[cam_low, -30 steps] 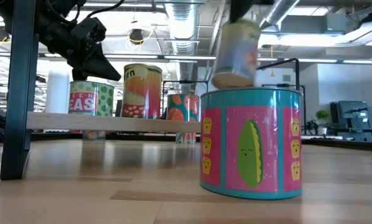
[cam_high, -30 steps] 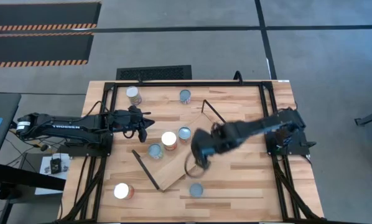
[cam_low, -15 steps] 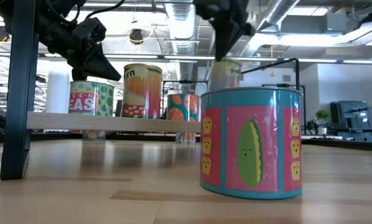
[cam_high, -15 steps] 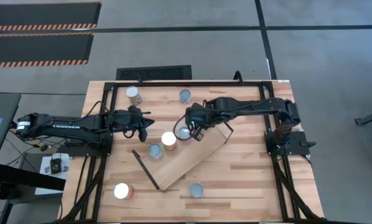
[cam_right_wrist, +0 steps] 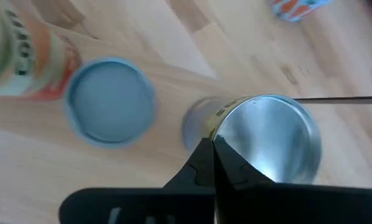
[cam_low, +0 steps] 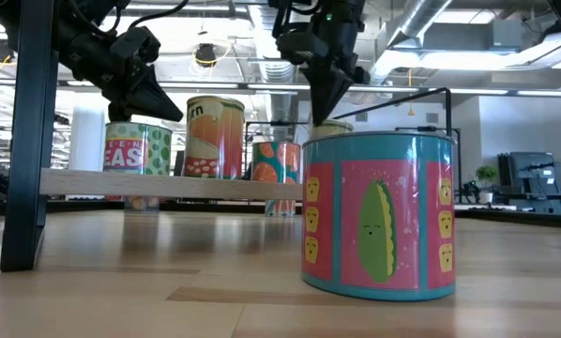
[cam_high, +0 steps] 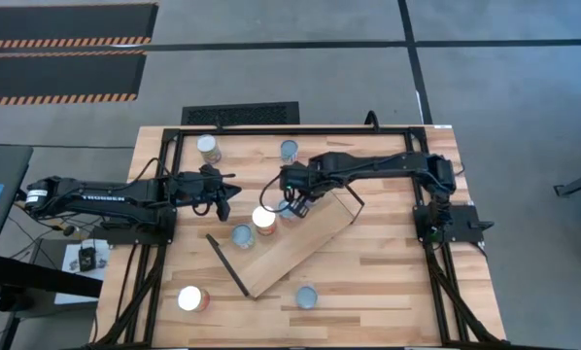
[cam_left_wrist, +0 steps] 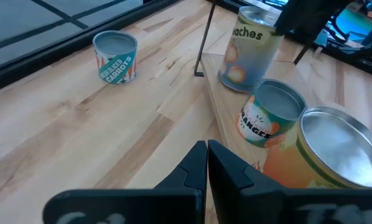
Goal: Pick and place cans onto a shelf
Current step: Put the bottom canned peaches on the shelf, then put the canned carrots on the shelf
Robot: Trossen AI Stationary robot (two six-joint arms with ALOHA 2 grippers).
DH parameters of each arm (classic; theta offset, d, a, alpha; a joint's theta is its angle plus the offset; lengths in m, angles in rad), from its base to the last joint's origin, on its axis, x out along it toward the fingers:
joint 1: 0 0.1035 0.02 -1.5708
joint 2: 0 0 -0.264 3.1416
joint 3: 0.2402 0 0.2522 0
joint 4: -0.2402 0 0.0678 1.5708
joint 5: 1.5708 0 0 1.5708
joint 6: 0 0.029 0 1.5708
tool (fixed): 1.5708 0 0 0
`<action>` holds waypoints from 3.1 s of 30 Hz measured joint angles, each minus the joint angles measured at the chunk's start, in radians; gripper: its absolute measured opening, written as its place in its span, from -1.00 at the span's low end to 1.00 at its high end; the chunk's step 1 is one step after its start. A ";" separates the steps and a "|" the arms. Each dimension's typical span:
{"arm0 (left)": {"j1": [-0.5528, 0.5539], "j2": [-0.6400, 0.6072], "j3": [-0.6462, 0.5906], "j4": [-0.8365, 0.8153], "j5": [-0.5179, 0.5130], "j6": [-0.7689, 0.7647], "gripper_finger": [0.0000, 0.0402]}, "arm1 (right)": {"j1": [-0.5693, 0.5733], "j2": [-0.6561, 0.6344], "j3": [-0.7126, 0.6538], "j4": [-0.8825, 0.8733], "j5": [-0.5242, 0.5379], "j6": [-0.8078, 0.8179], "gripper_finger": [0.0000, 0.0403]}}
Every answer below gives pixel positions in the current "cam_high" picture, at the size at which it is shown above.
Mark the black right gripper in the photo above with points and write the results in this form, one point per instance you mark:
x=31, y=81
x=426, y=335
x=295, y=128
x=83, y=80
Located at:
x=297, y=179

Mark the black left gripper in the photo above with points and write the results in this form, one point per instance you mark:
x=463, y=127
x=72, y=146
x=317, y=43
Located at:
x=193, y=187

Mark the tall peaches tin can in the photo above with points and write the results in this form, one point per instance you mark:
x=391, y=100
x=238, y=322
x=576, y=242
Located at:
x=191, y=298
x=263, y=218

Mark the orange print tin can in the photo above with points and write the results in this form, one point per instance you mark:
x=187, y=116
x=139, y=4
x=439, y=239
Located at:
x=243, y=235
x=289, y=148

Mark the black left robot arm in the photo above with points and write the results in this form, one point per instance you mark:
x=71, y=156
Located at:
x=101, y=198

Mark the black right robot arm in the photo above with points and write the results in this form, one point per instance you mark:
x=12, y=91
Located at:
x=392, y=164

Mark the tall green peas can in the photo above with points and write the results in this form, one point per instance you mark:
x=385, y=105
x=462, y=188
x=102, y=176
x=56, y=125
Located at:
x=207, y=144

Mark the black floor vent grille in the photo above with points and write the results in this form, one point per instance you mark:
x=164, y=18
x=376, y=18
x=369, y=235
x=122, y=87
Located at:
x=242, y=114

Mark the teal pink corn can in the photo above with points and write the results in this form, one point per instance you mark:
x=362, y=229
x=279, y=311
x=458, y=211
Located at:
x=306, y=297

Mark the small black device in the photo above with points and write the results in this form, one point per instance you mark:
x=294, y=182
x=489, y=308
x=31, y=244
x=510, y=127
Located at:
x=87, y=257

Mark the white table label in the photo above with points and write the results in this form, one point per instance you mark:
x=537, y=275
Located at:
x=442, y=127

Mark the white paper sheet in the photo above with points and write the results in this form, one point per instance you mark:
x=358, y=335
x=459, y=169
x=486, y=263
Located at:
x=69, y=262

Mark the black hazard striped floor mat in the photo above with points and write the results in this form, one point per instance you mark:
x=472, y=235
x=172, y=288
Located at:
x=57, y=73
x=67, y=22

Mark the black desk foot beam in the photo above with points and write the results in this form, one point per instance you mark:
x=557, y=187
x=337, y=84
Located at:
x=38, y=277

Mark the dark grey desk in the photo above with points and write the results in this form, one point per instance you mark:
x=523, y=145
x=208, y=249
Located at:
x=9, y=165

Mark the black aluminium table frame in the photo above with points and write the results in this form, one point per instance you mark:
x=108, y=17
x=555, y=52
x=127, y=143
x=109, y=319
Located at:
x=295, y=131

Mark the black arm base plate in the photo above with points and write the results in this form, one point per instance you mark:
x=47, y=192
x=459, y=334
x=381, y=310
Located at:
x=465, y=223
x=140, y=235

